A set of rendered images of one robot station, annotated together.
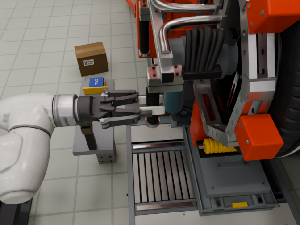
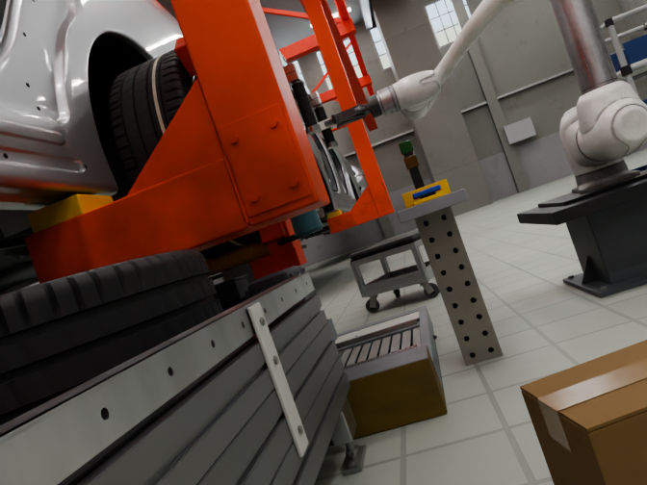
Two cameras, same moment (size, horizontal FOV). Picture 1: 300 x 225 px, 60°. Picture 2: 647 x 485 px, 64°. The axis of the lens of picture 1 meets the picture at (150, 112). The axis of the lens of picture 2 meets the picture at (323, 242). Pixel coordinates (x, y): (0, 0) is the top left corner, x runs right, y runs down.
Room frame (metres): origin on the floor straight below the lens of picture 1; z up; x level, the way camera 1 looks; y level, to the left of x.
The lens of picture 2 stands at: (2.27, 0.33, 0.43)
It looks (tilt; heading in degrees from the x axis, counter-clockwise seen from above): 0 degrees down; 195
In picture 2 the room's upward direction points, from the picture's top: 19 degrees counter-clockwise
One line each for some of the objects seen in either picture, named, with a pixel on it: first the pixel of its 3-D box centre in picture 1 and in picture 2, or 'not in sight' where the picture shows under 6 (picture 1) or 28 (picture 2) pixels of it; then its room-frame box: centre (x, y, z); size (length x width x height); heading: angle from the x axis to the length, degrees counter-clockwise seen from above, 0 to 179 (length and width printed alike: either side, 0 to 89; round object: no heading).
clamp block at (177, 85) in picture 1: (164, 78); (307, 103); (0.49, -0.04, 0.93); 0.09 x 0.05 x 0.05; 95
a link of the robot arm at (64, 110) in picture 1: (68, 110); (387, 101); (0.47, 0.22, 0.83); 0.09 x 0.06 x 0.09; 5
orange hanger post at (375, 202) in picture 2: not in sight; (323, 111); (-2.99, -0.63, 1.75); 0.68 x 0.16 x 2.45; 95
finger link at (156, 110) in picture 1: (152, 110); not in sight; (0.47, -0.01, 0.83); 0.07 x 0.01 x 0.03; 94
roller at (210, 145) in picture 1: (235, 143); not in sight; (0.57, -0.34, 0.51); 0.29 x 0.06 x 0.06; 95
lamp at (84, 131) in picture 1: (86, 127); (411, 163); (0.59, 0.24, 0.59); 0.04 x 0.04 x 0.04; 5
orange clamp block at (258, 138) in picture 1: (256, 136); not in sight; (0.36, -0.26, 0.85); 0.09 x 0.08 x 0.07; 5
